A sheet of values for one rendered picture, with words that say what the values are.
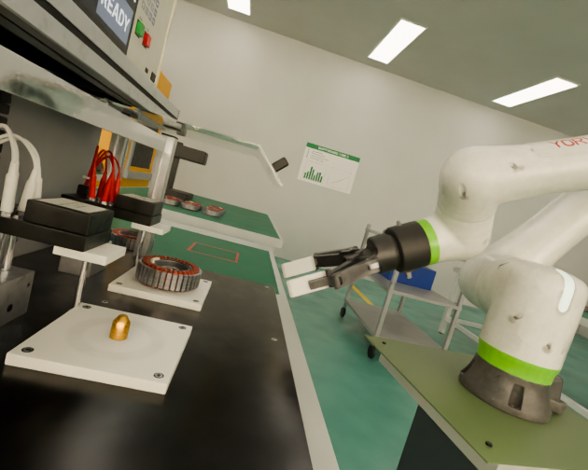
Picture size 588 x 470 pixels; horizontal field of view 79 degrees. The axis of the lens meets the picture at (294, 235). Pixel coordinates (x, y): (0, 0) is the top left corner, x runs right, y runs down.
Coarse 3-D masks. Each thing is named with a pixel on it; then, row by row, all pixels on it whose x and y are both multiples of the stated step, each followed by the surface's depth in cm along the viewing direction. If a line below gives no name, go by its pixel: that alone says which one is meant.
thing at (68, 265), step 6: (66, 258) 60; (72, 258) 60; (60, 264) 60; (66, 264) 60; (72, 264) 60; (78, 264) 60; (90, 264) 60; (96, 264) 62; (60, 270) 60; (66, 270) 60; (72, 270) 60; (78, 270) 60; (90, 270) 60; (96, 270) 63; (90, 276) 61
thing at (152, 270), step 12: (144, 264) 61; (156, 264) 66; (168, 264) 68; (180, 264) 68; (192, 264) 69; (144, 276) 61; (156, 276) 60; (168, 276) 60; (180, 276) 61; (192, 276) 63; (168, 288) 61; (180, 288) 62; (192, 288) 64
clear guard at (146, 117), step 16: (96, 96) 57; (128, 112) 64; (144, 112) 58; (160, 128) 78; (176, 128) 68; (192, 128) 60; (224, 144) 72; (240, 144) 64; (256, 144) 61; (272, 176) 69
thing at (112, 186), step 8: (96, 152) 60; (104, 152) 62; (96, 160) 62; (112, 160) 60; (112, 168) 59; (88, 176) 63; (96, 176) 60; (104, 176) 63; (112, 176) 60; (80, 184) 63; (88, 184) 64; (104, 184) 63; (112, 184) 60; (80, 192) 63; (88, 192) 63; (104, 192) 60; (112, 192) 62; (104, 200) 60; (112, 200) 62
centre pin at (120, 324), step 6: (120, 318) 41; (126, 318) 42; (114, 324) 41; (120, 324) 41; (126, 324) 41; (114, 330) 41; (120, 330) 41; (126, 330) 41; (114, 336) 41; (120, 336) 41; (126, 336) 42
